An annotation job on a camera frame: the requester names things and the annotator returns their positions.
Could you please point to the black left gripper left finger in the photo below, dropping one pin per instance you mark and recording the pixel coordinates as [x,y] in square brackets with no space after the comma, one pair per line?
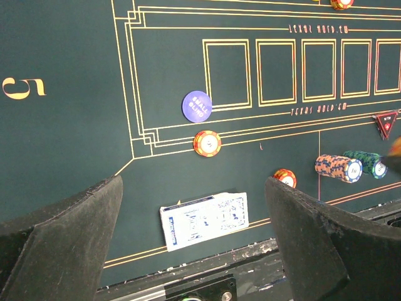
[58,252]

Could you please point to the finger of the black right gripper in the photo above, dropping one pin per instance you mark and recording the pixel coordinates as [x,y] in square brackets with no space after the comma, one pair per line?
[393,159]

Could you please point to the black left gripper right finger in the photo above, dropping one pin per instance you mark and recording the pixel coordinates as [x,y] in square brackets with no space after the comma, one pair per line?
[331,254]

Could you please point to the red triangular dealer button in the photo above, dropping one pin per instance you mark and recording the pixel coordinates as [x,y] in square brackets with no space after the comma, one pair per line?
[384,122]

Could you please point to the orange poker chip stack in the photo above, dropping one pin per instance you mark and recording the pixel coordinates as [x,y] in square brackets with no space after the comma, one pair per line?
[286,176]

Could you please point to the orange chips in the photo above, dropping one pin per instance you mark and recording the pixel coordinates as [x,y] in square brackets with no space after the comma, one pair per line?
[341,4]
[207,143]

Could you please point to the purple small blind button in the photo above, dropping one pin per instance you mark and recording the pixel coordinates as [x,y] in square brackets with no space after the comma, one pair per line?
[197,106]

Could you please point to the green poker chip stack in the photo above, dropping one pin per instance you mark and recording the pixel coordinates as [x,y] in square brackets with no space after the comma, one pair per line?
[371,162]

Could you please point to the blue playing card deck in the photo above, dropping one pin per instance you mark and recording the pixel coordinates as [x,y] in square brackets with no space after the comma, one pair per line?
[203,219]

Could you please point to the dark green poker mat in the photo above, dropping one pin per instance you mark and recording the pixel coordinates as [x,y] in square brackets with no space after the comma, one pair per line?
[90,89]

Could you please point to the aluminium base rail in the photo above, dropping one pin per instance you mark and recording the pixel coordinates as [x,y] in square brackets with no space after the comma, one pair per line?
[252,272]

